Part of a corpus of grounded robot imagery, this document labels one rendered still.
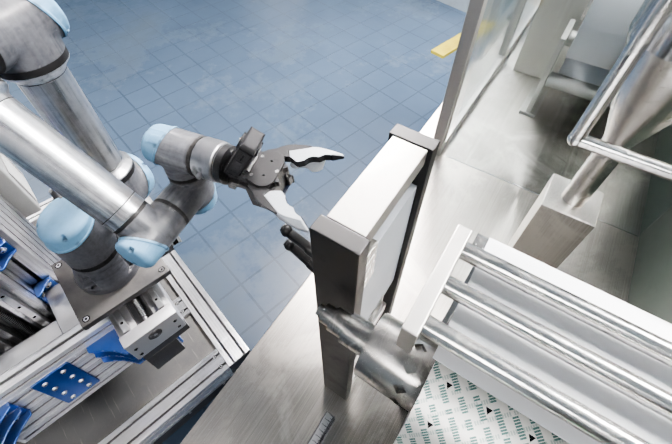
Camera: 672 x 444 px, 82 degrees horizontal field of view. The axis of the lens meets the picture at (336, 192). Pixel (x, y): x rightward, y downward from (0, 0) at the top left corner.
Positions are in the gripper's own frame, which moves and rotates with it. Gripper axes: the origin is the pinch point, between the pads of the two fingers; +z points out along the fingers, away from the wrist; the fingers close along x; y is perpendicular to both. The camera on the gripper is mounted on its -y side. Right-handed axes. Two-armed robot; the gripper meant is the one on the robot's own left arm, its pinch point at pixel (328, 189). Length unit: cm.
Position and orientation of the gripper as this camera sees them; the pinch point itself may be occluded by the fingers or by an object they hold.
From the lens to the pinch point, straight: 61.5
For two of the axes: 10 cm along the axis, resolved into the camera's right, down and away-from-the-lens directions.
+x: -3.7, 8.0, -4.8
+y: 0.5, 5.3, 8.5
